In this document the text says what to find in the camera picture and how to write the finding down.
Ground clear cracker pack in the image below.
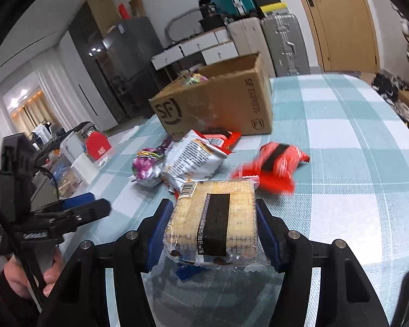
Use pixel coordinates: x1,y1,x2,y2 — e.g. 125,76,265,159
163,177,270,272

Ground purple grape candy bag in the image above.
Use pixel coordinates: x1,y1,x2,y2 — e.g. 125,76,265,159
129,136,173,187

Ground purple white snack bag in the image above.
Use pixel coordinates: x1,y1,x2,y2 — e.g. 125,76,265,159
182,72,207,86

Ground person's left hand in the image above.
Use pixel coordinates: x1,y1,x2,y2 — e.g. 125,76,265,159
2,248,65,298

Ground red tissue box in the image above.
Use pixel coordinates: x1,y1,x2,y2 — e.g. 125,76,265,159
85,131,111,160

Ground blue snack packet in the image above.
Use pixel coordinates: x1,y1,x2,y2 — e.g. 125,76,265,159
175,265,207,281

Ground white barcode snack bag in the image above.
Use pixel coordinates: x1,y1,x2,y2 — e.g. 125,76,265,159
160,130,231,193

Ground small red snack packet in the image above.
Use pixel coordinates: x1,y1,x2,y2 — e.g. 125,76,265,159
231,142,310,193

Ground red black snack packet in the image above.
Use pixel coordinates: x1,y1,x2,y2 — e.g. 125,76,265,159
196,129,242,154

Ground checkered teal tablecloth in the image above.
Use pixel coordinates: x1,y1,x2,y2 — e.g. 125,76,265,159
59,72,409,327

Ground brown SF cardboard box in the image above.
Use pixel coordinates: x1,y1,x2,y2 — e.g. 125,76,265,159
149,53,273,139

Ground black refrigerator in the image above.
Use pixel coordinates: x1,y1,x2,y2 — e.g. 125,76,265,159
103,17,169,118

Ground white drawer desk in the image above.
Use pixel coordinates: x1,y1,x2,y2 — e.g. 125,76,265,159
151,27,239,70

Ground silver aluminium suitcase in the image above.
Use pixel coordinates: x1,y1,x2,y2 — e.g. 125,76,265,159
261,13,310,77

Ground beige suitcase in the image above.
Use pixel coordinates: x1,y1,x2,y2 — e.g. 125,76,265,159
227,17,276,78

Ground wooden door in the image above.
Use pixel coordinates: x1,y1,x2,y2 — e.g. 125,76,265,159
301,0,379,73

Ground black cable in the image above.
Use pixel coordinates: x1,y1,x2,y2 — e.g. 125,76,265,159
0,190,46,311

